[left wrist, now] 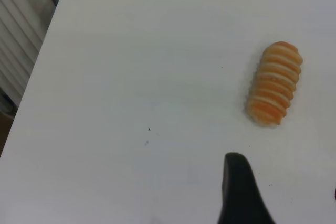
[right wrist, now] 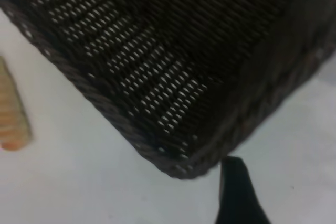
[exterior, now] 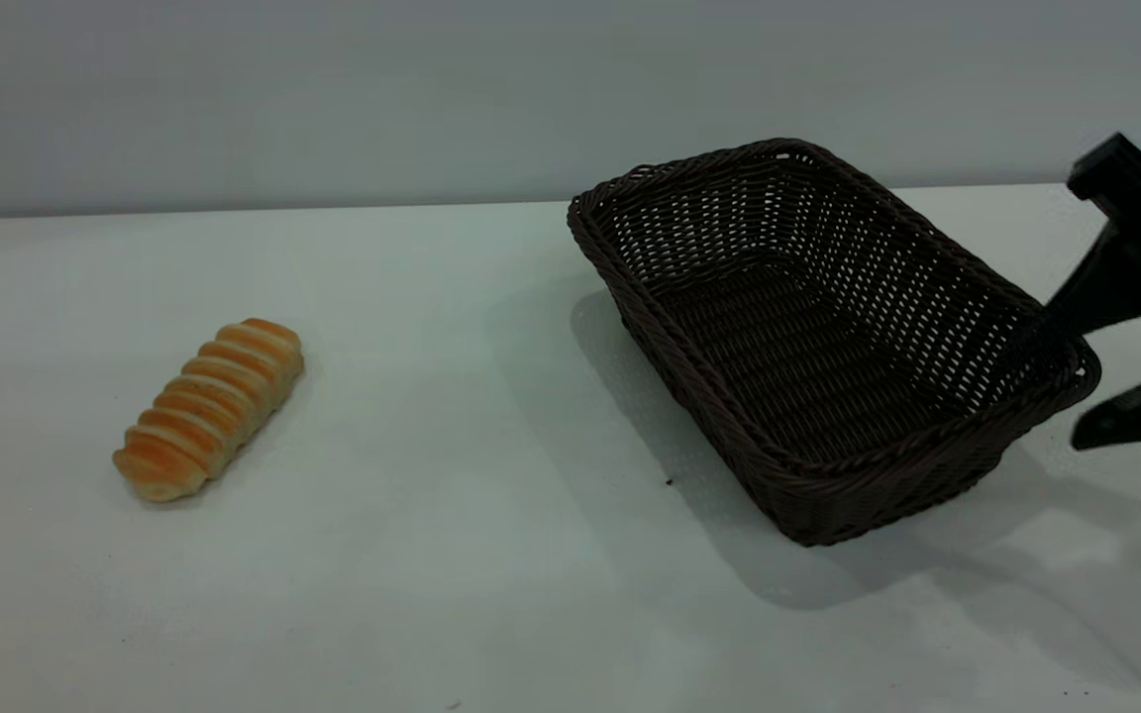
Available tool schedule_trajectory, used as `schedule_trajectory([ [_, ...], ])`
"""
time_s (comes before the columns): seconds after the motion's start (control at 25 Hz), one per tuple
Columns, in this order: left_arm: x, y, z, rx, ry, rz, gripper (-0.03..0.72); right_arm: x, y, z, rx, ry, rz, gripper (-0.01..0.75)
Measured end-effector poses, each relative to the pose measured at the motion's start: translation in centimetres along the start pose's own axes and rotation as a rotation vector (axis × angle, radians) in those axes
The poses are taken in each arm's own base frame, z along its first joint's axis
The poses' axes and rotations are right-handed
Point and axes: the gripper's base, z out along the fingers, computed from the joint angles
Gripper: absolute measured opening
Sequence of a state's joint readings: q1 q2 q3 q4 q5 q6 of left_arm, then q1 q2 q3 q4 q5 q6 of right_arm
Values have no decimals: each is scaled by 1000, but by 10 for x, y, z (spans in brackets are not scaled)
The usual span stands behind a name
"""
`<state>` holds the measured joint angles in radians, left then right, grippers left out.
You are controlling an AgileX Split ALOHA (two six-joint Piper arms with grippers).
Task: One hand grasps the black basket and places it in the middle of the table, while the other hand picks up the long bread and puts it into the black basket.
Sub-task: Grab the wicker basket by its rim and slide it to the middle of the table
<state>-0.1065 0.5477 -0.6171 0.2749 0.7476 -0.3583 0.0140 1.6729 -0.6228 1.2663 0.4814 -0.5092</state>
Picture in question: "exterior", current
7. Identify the dark brown woven basket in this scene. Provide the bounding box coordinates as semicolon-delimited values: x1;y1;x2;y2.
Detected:
568;139;1102;548

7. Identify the ridged golden bread roll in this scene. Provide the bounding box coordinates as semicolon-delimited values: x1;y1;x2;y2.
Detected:
113;318;305;503

